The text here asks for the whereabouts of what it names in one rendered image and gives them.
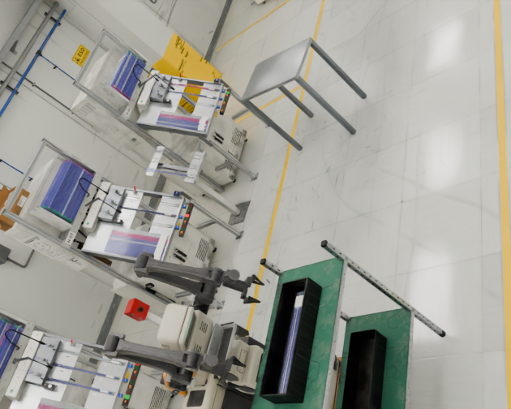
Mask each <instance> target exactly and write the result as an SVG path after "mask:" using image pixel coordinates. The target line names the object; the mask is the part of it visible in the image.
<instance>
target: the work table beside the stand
mask: <svg viewBox="0 0 511 409"><path fill-rule="evenodd" d="M310 47H311V48H313V50H314V51H315V52H317V53H318V55H319V56H321V57H322V59H323V60H324V61H325V62H326V63H327V64H328V65H329V66H330V67H331V68H332V69H333V70H335V72H336V73H337V74H338V75H339V76H340V77H341V78H342V79H343V80H344V81H345V82H346V83H347V84H348V85H349V86H350V87H351V88H352V89H353V90H354V91H355V92H356V93H357V94H358V95H359V96H360V97H361V98H362V99H365V98H366V97H367V94H366V93H365V92H364V91H363V90H362V89H361V88H360V87H359V86H358V85H357V84H356V83H355V82H354V81H353V80H352V79H351V78H350V77H349V76H348V75H347V74H346V73H345V72H344V71H343V70H342V69H341V68H340V67H339V66H338V65H337V64H336V63H335V62H334V61H333V60H332V59H331V58H330V57H329V56H328V55H327V54H326V53H325V52H324V50H323V49H322V48H321V47H320V46H319V45H318V44H317V43H316V42H315V41H314V40H313V39H312V38H311V37H308V38H307V39H305V40H303V41H300V42H299V43H298V44H296V45H293V46H291V47H290V48H288V49H286V50H283V51H281V52H280V53H278V54H275V55H273V56H272V57H270V58H267V59H265V60H264V61H262V62H259V63H257V64H256V65H255V69H254V71H253V73H252V75H251V78H250V80H249V82H248V85H247V88H246V90H245V92H244V94H243V97H242V100H241V102H242V103H243V104H245V105H246V106H247V107H248V108H249V109H251V110H252V111H253V112H254V113H255V114H257V115H258V116H259V117H260V118H261V119H263V120H264V121H265V122H266V123H267V124H268V125H269V126H270V127H271V128H272V129H274V130H275V131H276V132H277V133H278V134H279V135H281V136H282V137H283V138H284V139H285V140H287V141H288V142H289V143H290V144H292V145H293V146H294V147H295V148H296V149H297V150H298V151H301V150H302V149H303V146H301V145H300V144H299V143H298V142H297V141H296V140H294V139H293V138H292V137H291V136H290V135H288V134H287V133H286V132H285V131H284V130H283V129H281V128H280V127H279V126H278V125H277V124H276V123H275V122H274V121H273V120H272V119H270V118H269V117H268V116H267V115H266V114H265V113H263V112H262V111H261V110H260V109H259V108H258V107H256V106H255V105H254V104H253V103H252V102H251V101H249V100H251V99H253V98H255V97H258V96H260V95H262V94H264V93H267V92H269V91H271V90H274V89H275V88H278V89H279V90H280V91H281V92H283V93H284V94H285V95H286V96H287V97H288V98H289V99H290V100H291V101H292V102H293V103H294V104H295V105H296V106H297V107H298V108H299V109H300V110H302V111H303V112H304V113H305V114H306V115H307V116H308V117H309V118H313V116H314V114H313V113H312V112H311V111H310V110H309V109H308V108H307V107H306V106H305V105H304V104H303V103H302V102H301V101H300V100H299V99H298V98H297V97H295V96H294V95H293V94H292V93H291V92H290V91H289V90H288V89H287V88H286V87H285V86H283V85H284V84H288V83H289V82H292V81H294V80H295V81H296V82H297V83H298V84H299V85H300V86H301V87H302V88H303V89H304V90H305V91H306V92H307V93H309V94H310V95H311V96H312V97H313V98H314V99H315V100H316V101H317V102H318V103H319V104H320V105H321V106H322V107H323V108H324V109H326V110H327V111H328V112H329V113H330V114H331V115H332V116H333V117H334V118H335V119H336V120H337V121H338V122H339V123H340V124H341V125H342V126H343V127H344V128H345V129H346V130H347V131H348V132H349V133H350V134H351V135H353V134H355V133H356V130H355V129H354V128H353V127H352V126H351V125H350V124H349V123H348V122H347V121H346V120H345V119H344V118H343V117H342V116H341V115H340V114H339V113H338V112H337V111H336V110H335V109H334V108H333V107H332V106H331V105H330V104H329V103H328V102H327V101H326V100H325V99H324V98H323V97H322V96H321V95H320V94H319V93H318V92H316V91H315V90H314V89H313V88H312V87H311V86H310V85H309V84H308V83H307V82H306V81H305V80H304V79H303V78H302V77H301V76H300V75H299V74H300V71H301V70H302V67H303V64H304V61H305V58H306V56H307V52H308V50H309V48H310Z"/></svg>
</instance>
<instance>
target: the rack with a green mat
mask: <svg viewBox="0 0 511 409"><path fill-rule="evenodd" d="M320 246H321V247H322V248H324V249H325V250H326V251H327V252H329V253H330V254H332V255H333V256H335V257H334V258H331V259H327V260H322V261H319V262H316V263H312V264H309V265H304V266H301V267H298V268H294V269H289V270H286V271H283V270H282V269H280V268H278V267H277V266H275V265H274V264H273V263H271V262H270V261H268V260H267V259H265V258H263V259H261V260H260V264H261V265H263V266H264V267H265V268H267V269H269V270H270V271H272V272H273V273H275V274H276V275H277V276H278V277H279V278H278V283H277V290H276V294H275V298H274V302H273V310H272V313H271V317H270V322H269V326H268V332H267V337H266V341H265V344H264V352H263V356H262V360H261V364H260V371H259V376H258V379H257V383H256V388H255V394H254V398H253V403H252V407H251V409H328V404H329V394H330V387H331V381H332V375H333V364H334V358H335V352H336V345H337V335H338V328H339V322H340V318H341V319H342V320H344V321H346V331H345V337H344V343H343V350H342V356H341V368H340V374H339V381H338V387H337V399H336V406H335V409H341V405H342V399H343V392H344V385H345V379H346V365H347V359H348V352H349V345H350V334H351V333H353V332H358V331H364V330H369V329H376V330H377V331H378V332H379V333H381V334H382V335H384V336H385V337H386V338H387V344H386V353H385V363H384V381H383V390H382V400H381V409H409V400H410V374H411V360H412V346H413V332H414V318H416V319H418V320H419V321H421V322H422V323H423V324H425V326H427V327H428V328H429V329H431V330H432V331H433V332H435V333H436V334H438V335H439V336H441V337H442V338H443V337H444V336H445V335H446V333H445V332H444V331H443V330H442V329H441V328H440V327H439V326H437V325H436V324H435V323H433V322H432V321H430V320H429V319H428V318H426V317H425V316H424V315H423V314H422V313H421V312H419V311H418V310H416V309H415V308H414V307H412V306H411V305H410V304H408V303H407V302H406V301H405V300H404V299H402V298H401V297H400V296H398V295H397V294H396V293H394V292H393V291H391V290H390V289H389V288H388V287H387V286H386V285H384V284H383V283H382V282H380V281H379V280H377V279H376V278H375V277H373V276H372V275H371V274H369V273H368V272H367V271H366V270H365V269H363V268H362V267H361V266H359V265H358V264H356V263H355V262H354V261H353V260H351V259H350V258H349V257H348V256H347V255H345V254H344V253H343V252H341V251H340V250H338V249H337V248H336V247H334V246H333V245H332V244H331V243H330V242H328V241H327V240H323V241H321V245H320ZM347 266H348V267H349V268H350V269H352V270H353V271H355V272H356V273H357V274H358V275H359V276H361V277H362V278H363V279H365V280H366V281H367V282H369V283H370V284H372V285H373V286H374V287H375V288H376V289H378V290H379V291H381V292H382V293H383V294H385V295H386V296H388V297H389V298H390V299H391V300H392V301H394V302H395V303H396V304H398V305H399V306H400V307H401V308H398V309H393V310H388V311H383V312H374V313H369V314H365V315H360V316H352V317H350V316H348V315H347V314H345V313H344V312H343V311H342V310H341V305H342V299H343V293H344V286H345V280H346V270H347ZM306 277H309V278H310V279H311V280H313V281H314V282H316V283H317V284H319V285H320V286H322V291H321V296H320V305H319V310H318V315H317V320H316V329H315V334H314V339H313V344H312V350H311V359H310V364H309V369H308V374H307V384H306V389H305V394H304V399H303V403H287V404H274V403H271V402H270V401H268V400H266V399H264V398H261V397H260V396H259V392H260V386H261V382H262V377H263V374H264V366H265V362H266V358H267V354H268V347H269V343H270V339H271V335H272V331H273V323H274V320H275V316H276V311H277V304H278V300H279V296H280V292H281V285H282V283H283V282H289V281H293V280H296V279H300V278H306Z"/></svg>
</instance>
